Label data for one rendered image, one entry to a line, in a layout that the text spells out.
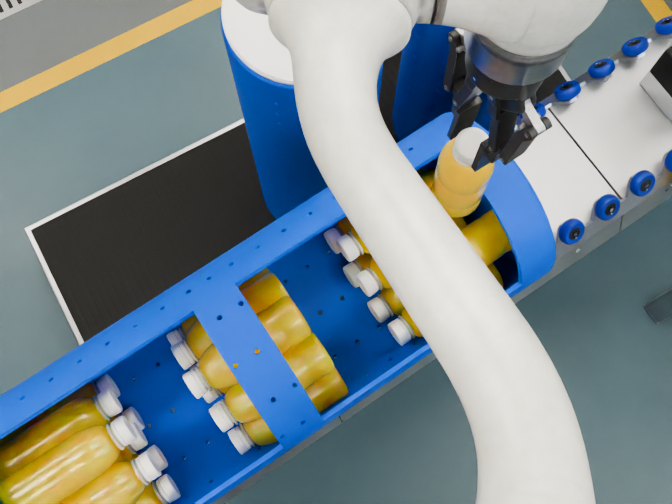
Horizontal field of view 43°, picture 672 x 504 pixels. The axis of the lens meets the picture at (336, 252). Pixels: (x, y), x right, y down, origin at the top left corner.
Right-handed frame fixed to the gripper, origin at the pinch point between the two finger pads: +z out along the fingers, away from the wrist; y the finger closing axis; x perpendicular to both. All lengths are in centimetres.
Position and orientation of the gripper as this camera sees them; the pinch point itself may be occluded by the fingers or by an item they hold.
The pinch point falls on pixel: (476, 135)
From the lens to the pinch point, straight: 95.8
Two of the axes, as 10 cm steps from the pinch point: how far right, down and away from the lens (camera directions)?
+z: 0.0, 2.6, 9.6
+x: -8.3, 5.4, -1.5
